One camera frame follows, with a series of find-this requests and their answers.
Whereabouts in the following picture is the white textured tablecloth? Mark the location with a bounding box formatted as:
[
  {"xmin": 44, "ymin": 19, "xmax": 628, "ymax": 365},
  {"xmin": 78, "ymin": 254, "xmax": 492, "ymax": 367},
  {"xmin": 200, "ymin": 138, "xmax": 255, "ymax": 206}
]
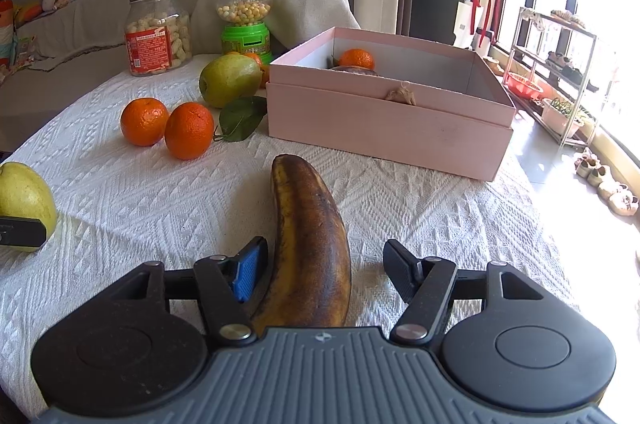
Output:
[{"xmin": 1, "ymin": 58, "xmax": 570, "ymax": 418}]

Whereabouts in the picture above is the yellow green pear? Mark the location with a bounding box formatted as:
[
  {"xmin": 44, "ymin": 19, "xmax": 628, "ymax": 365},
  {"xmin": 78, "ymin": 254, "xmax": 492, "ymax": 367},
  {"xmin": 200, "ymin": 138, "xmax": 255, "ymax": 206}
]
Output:
[{"xmin": 1, "ymin": 162, "xmax": 58, "ymax": 252}]

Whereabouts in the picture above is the small planter with greens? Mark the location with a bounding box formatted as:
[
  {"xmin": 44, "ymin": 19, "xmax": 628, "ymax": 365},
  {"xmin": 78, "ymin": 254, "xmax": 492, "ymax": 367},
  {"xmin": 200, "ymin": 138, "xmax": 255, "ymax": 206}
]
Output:
[{"xmin": 541, "ymin": 98, "xmax": 585, "ymax": 138}]

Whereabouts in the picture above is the glass jar red label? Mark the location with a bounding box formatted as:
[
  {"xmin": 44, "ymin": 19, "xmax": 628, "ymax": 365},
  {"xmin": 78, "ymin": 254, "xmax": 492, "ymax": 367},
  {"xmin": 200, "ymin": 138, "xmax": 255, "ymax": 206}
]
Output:
[{"xmin": 125, "ymin": 0, "xmax": 192, "ymax": 76}]

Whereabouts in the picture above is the red plastic basket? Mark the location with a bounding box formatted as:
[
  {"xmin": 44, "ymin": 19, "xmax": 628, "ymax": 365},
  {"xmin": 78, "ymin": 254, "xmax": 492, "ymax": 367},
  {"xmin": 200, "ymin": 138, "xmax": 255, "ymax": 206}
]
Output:
[{"xmin": 503, "ymin": 72, "xmax": 544, "ymax": 100}]

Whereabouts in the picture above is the orange mandarin front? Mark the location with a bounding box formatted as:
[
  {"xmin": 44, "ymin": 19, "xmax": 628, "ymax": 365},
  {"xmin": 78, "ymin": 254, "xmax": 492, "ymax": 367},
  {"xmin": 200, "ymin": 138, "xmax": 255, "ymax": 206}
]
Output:
[{"xmin": 338, "ymin": 48, "xmax": 375, "ymax": 71}]

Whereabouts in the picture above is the green candy dispenser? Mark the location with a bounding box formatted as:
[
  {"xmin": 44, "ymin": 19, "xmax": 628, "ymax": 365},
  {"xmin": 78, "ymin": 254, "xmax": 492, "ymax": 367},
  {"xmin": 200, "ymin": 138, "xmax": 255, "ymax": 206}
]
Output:
[{"xmin": 216, "ymin": 0, "xmax": 272, "ymax": 64}]

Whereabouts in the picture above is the large green pear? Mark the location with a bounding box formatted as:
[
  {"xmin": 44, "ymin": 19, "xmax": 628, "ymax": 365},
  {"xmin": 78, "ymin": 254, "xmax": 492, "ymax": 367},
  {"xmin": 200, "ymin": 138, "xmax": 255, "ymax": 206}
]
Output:
[{"xmin": 198, "ymin": 54, "xmax": 262, "ymax": 109}]

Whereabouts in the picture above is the brown banana with sticker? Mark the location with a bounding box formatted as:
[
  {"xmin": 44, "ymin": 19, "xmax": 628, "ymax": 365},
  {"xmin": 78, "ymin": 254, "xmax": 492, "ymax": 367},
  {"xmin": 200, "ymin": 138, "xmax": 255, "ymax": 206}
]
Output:
[{"xmin": 328, "ymin": 65, "xmax": 378, "ymax": 76}]

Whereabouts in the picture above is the metal shoe rack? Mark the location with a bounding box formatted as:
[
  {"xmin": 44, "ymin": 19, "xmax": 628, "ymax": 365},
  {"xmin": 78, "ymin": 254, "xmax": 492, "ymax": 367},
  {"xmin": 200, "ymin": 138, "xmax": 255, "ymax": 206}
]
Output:
[{"xmin": 503, "ymin": 7, "xmax": 598, "ymax": 149}]

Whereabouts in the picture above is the orange mandarin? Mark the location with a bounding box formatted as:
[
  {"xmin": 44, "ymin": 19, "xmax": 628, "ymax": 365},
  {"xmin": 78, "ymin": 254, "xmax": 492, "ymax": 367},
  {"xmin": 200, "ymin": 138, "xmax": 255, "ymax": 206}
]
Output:
[
  {"xmin": 120, "ymin": 98, "xmax": 169, "ymax": 147},
  {"xmin": 338, "ymin": 48, "xmax": 375, "ymax": 71}
]

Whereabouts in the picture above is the colourful plush pillow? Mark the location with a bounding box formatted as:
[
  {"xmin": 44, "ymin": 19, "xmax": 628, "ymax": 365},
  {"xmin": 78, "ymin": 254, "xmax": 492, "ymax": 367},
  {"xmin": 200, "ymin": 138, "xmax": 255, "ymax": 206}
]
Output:
[{"xmin": 0, "ymin": 0, "xmax": 16, "ymax": 68}]

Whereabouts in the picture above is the small orange kumquat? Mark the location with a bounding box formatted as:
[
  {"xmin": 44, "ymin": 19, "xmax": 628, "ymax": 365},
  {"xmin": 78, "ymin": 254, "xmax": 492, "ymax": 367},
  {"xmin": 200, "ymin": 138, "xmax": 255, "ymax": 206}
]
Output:
[{"xmin": 244, "ymin": 52, "xmax": 262, "ymax": 66}]

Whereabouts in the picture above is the pink cardboard box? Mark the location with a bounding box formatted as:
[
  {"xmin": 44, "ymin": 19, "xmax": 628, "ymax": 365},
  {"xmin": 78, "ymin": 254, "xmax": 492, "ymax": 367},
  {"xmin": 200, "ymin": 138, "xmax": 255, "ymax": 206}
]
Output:
[{"xmin": 267, "ymin": 28, "xmax": 515, "ymax": 181}]

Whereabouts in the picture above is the spotted ripe banana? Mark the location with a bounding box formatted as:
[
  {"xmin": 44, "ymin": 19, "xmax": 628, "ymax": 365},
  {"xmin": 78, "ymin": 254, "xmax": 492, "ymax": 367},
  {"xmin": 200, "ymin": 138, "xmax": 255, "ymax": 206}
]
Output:
[{"xmin": 252, "ymin": 154, "xmax": 352, "ymax": 335}]

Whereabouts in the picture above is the mandarin with green leaf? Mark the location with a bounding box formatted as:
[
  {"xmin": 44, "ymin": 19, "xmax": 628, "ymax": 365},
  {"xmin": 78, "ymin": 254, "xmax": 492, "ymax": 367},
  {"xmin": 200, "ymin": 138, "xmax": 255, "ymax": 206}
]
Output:
[{"xmin": 165, "ymin": 96, "xmax": 267, "ymax": 161}]

